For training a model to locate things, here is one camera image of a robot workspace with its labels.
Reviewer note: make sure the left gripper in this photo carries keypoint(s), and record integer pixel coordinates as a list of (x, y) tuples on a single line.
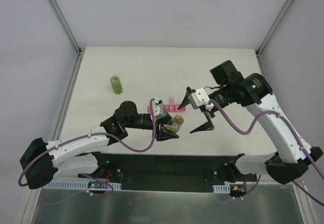
[(161, 124)]

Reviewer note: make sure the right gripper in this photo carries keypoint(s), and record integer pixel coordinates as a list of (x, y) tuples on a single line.
[(206, 110)]

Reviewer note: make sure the clear pill bottle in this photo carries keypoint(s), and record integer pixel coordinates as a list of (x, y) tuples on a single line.
[(172, 126)]

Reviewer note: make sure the pink weekly pill organizer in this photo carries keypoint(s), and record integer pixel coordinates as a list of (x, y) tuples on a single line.
[(172, 107)]

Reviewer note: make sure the brown bottle cap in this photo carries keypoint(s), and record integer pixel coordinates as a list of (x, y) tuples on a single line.
[(179, 119)]

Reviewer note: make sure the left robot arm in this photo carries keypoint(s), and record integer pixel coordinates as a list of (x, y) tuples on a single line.
[(43, 161)]

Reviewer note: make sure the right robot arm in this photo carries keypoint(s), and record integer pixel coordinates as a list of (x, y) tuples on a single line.
[(293, 154)]

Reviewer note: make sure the green cylindrical bottle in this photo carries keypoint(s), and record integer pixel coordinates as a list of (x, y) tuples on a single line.
[(116, 85)]

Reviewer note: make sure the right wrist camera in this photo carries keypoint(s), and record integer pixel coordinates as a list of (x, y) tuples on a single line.
[(200, 98)]

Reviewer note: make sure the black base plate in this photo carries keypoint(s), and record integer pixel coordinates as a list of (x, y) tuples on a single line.
[(166, 173)]

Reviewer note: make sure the right white cable duct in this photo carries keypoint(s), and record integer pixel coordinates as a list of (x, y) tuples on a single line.
[(222, 189)]

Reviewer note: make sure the white cable duct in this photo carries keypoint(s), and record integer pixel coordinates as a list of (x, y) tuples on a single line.
[(82, 185), (222, 189)]

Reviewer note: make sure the left white cable duct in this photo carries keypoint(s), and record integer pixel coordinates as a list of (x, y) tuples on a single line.
[(82, 185)]

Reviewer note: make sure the left aluminium frame post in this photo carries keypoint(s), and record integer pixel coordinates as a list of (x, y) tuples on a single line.
[(65, 26)]

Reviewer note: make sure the aluminium frame post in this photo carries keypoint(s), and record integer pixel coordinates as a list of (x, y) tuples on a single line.
[(65, 26), (274, 26)]

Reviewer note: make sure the right aluminium frame post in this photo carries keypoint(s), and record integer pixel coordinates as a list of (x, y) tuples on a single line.
[(274, 26)]

